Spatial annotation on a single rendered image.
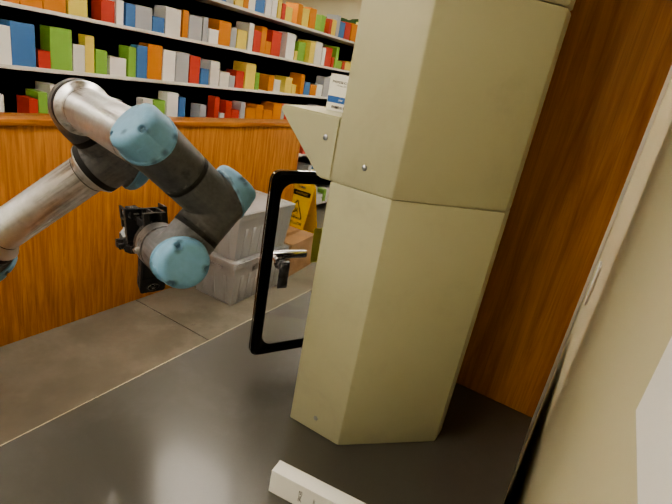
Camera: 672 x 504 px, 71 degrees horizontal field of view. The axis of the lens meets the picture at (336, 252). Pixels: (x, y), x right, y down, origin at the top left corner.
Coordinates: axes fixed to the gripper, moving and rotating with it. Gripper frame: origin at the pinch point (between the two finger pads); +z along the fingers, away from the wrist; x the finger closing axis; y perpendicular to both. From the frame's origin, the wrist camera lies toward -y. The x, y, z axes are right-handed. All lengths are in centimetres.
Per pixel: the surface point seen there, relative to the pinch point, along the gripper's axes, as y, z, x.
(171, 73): 56, 259, -83
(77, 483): -30.9, -29.3, 16.2
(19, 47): 58, 216, 7
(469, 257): 1, -50, -42
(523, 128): 22, -54, -46
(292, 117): 22.9, -29.7, -20.1
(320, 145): 18.7, -34.6, -22.4
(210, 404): -30.8, -19.7, -7.7
